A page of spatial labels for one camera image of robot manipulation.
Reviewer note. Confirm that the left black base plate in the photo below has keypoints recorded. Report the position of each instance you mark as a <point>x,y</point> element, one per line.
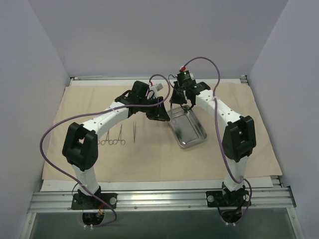
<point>81,201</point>

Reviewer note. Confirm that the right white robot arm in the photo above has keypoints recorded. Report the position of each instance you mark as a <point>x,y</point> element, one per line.
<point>235,133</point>

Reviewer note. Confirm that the steel needle holder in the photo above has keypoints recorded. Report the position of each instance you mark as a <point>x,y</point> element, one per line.
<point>173,121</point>

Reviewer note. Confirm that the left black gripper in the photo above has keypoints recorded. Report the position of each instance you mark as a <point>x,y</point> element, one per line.
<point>154,109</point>

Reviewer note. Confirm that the steel tweezers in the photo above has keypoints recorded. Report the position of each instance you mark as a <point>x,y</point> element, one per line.
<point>134,131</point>

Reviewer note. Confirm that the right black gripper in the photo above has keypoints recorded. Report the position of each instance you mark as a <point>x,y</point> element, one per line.
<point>180,94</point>

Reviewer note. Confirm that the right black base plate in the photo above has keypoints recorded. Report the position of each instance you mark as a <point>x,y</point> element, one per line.
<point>235,199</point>

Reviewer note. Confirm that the metal instrument tray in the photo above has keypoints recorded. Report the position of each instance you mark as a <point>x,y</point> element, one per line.
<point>188,130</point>

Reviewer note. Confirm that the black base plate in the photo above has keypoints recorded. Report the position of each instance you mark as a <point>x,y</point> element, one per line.
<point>81,201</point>
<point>235,199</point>

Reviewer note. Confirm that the steel hemostat forceps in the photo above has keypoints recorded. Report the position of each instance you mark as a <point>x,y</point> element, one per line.
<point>107,140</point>
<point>119,140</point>

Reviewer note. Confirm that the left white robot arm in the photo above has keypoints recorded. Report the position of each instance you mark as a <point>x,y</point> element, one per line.
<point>81,143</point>

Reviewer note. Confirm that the aluminium front rail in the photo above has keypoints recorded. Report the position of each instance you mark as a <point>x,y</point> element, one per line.
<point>149,201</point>

